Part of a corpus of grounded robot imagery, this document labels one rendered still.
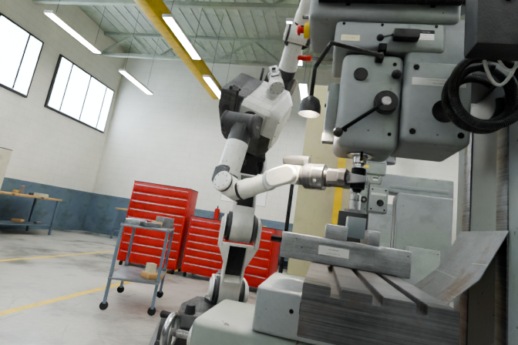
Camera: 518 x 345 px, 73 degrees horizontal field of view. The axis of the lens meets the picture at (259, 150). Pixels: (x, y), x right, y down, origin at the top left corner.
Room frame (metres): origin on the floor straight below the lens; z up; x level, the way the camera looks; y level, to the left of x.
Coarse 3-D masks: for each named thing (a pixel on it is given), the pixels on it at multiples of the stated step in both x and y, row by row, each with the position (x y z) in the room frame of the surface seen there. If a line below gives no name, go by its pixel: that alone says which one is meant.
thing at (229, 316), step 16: (224, 304) 1.25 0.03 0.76; (240, 304) 1.29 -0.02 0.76; (208, 320) 1.05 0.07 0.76; (224, 320) 1.06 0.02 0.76; (240, 320) 1.09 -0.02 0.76; (192, 336) 1.05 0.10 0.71; (208, 336) 1.03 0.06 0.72; (224, 336) 1.02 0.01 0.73; (240, 336) 1.01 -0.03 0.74; (256, 336) 1.01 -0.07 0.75; (272, 336) 1.00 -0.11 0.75
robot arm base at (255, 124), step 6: (222, 120) 1.38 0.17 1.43; (252, 120) 1.34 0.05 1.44; (258, 120) 1.38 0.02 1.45; (222, 126) 1.39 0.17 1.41; (252, 126) 1.35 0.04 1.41; (258, 126) 1.40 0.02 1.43; (228, 132) 1.46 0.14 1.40; (252, 132) 1.36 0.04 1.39; (258, 132) 1.42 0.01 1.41; (252, 138) 1.45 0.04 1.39; (258, 138) 1.44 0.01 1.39
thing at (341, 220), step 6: (348, 210) 1.47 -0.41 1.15; (354, 210) 1.45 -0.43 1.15; (360, 210) 1.46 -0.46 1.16; (342, 216) 1.45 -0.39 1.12; (354, 216) 1.44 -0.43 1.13; (360, 216) 1.43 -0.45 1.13; (366, 216) 1.42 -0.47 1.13; (342, 222) 1.45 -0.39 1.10; (366, 222) 1.42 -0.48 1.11; (366, 228) 1.42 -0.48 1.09; (348, 240) 1.44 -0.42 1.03; (354, 240) 1.44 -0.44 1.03
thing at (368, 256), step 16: (288, 240) 1.01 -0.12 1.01; (304, 240) 1.01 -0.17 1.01; (320, 240) 1.00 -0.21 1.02; (336, 240) 0.99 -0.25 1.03; (368, 240) 0.97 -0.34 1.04; (288, 256) 1.01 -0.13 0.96; (304, 256) 1.00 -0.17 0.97; (320, 256) 1.00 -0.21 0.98; (336, 256) 0.99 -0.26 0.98; (352, 256) 0.98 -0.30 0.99; (368, 256) 0.97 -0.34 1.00; (384, 256) 0.96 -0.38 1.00; (400, 256) 0.95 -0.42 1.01; (384, 272) 0.96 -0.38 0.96; (400, 272) 0.95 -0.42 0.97
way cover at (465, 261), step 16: (464, 240) 1.12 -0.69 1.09; (480, 240) 1.01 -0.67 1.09; (496, 240) 0.91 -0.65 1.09; (448, 256) 1.17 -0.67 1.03; (464, 256) 1.05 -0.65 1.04; (480, 256) 0.95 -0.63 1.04; (432, 272) 1.20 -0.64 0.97; (448, 272) 1.10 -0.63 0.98; (480, 272) 0.91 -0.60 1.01; (432, 288) 1.07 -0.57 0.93; (448, 288) 0.99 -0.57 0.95; (464, 288) 0.91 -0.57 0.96
